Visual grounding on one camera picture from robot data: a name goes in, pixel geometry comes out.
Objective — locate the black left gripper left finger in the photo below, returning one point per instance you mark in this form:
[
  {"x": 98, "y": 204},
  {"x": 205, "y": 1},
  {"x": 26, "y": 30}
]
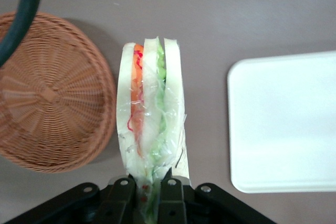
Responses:
[{"x": 115, "y": 203}]

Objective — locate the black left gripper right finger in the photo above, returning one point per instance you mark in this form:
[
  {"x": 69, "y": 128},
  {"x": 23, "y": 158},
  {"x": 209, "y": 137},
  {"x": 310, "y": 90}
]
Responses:
[{"x": 173, "y": 203}]

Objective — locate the plastic-wrapped triangle sandwich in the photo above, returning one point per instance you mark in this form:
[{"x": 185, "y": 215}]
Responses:
[{"x": 152, "y": 103}]

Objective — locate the round brown wicker basket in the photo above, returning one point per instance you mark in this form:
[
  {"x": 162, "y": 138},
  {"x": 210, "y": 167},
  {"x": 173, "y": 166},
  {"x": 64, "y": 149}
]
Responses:
[{"x": 52, "y": 95}]

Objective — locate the cream rectangular serving tray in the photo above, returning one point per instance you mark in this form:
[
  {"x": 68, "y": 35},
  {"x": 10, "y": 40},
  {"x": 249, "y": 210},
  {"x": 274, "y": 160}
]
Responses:
[{"x": 283, "y": 121}]

